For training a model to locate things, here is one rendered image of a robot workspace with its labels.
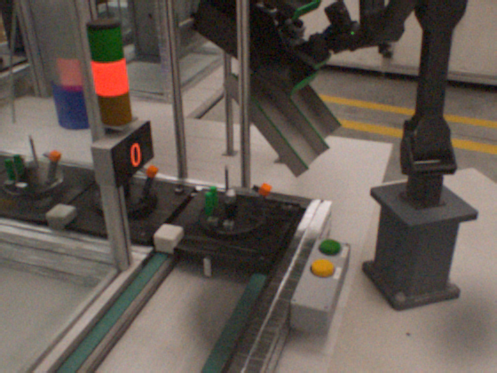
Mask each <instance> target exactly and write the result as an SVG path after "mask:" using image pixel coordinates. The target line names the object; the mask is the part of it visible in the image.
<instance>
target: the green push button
mask: <svg viewBox="0 0 497 373"><path fill-rule="evenodd" d="M320 249H321V250H322V252H324V253H326V254H328V255H335V254H337V253H338V252H340V250H341V243H340V242H338V241H335V240H331V239H327V240H325V241H322V242H321V244H320Z"/></svg>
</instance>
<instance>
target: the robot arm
mask: <svg viewBox="0 0 497 373"><path fill-rule="evenodd" d="M467 2H468V0H389V2H388V4H387V5H386V6H385V0H359V23H358V21H357V20H351V15H350V13H349V11H348V9H347V8H346V4H345V3H344V1H343V0H336V1H335V2H334V3H332V4H330V5H328V6H326V7H325V8H324V12H325V15H326V16H327V19H328V21H329V22H330V25H329V26H327V27H326V28H325V31H324V32H321V33H319V32H317V33H314V34H313V35H312V36H311V37H310V40H309V41H306V42H304V43H301V44H296V45H295V50H297V51H299V52H302V53H303V54H309V55H310V56H312V57H313V63H314V64H321V63H323V61H325V60H326V59H328V56H329V54H328V51H333V53H334V54H338V52H347V51H350V52H355V51H356V50H358V49H365V48H370V47H376V46H378V53H379V54H382V55H385V54H386V53H387V51H388V50H389V49H390V48H391V44H389V43H397V42H398V41H399V40H400V38H401V37H402V35H403V33H404V32H405V31H406V30H405V25H404V22H405V21H406V20H407V18H408V17H409V15H411V13H412V12H413V11H414V15H415V18H416V20H417V21H418V23H419V25H420V28H421V29H422V43H421V52H420V62H419V72H418V81H417V90H416V101H415V110H414V115H413V116H412V117H411V119H410V120H405V121H404V123H403V132H402V140H401V143H400V164H401V174H405V175H407V182H406V191H402V192H399V195H400V196H401V198H402V199H405V200H406V202H407V203H409V204H410V205H411V206H412V208H414V209H416V210H422V209H431V208H435V207H439V206H444V205H446V202H445V200H444V199H441V198H440V196H441V192H442V187H443V184H444V179H445V177H444V176H443V175H454V174H455V172H456V169H457V164H456V158H455V154H454V149H453V145H452V142H451V141H452V139H451V134H452V131H451V129H450V127H449V125H448V124H447V123H446V119H445V118H444V116H443V114H444V105H445V97H446V83H447V76H448V67H449V60H450V51H451V44H452V36H453V31H454V29H455V27H456V26H457V24H458V23H459V22H460V20H462V17H463V15H464V14H465V12H466V7H467ZM434 160H439V162H434V163H416V162H425V161H434ZM414 163H416V164H414Z"/></svg>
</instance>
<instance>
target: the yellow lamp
mask: <svg viewBox="0 0 497 373"><path fill-rule="evenodd" d="M97 97H98V102H99V114H100V121H101V122H102V123H103V124H104V125H106V126H121V125H125V124H126V123H129V122H131V120H132V113H131V107H130V91H127V92H125V93H123V94H120V95H116V96H102V95H99V94H98V93H97Z"/></svg>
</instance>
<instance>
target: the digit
mask: <svg viewBox="0 0 497 373"><path fill-rule="evenodd" d="M126 148H127V157H128V163H129V169H130V175H131V174H132V173H134V172H135V171H136V170H137V169H138V168H140V167H141V166H142V165H143V164H144V163H145V161H144V156H143V148H142V142H141V131H140V132H139V133H137V135H136V136H133V137H132V138H131V139H130V140H129V141H126Z"/></svg>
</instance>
